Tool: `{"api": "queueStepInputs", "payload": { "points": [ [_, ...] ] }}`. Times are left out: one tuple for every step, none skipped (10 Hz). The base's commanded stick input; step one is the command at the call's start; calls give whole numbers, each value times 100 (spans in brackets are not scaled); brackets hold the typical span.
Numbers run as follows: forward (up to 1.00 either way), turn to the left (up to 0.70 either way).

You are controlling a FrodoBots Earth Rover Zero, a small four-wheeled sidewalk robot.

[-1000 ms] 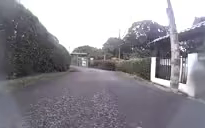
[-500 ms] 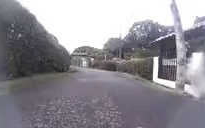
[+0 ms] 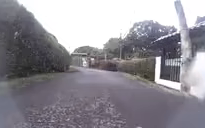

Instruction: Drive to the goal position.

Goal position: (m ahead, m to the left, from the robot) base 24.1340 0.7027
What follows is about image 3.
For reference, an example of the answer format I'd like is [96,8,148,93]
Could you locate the building with tiled roof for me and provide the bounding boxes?
[150,15,205,61]

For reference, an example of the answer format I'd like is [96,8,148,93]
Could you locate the white wall with dark railing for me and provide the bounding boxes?
[154,55,205,92]

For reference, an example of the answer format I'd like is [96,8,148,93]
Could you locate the tall green hedge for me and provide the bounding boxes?
[0,0,73,80]

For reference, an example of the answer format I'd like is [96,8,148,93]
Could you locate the grass verge strip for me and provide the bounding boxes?
[0,67,78,91]

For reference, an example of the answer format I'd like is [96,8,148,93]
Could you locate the low trimmed hedge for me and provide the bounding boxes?
[93,57,157,82]

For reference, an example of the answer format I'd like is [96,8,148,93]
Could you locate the thin distant pole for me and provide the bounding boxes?
[118,32,123,60]

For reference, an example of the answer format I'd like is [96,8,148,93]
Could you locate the gate shelter with roof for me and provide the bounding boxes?
[70,52,89,68]

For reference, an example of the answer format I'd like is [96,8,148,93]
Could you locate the large dark tree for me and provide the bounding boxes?
[122,19,178,60]

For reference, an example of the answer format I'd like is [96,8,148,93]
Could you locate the grey utility pole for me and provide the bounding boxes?
[173,0,194,94]

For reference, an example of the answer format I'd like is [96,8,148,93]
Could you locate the distant trees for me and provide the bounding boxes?
[73,37,122,58]

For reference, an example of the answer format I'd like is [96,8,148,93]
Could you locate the grey asphalt road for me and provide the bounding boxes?
[0,66,205,128]

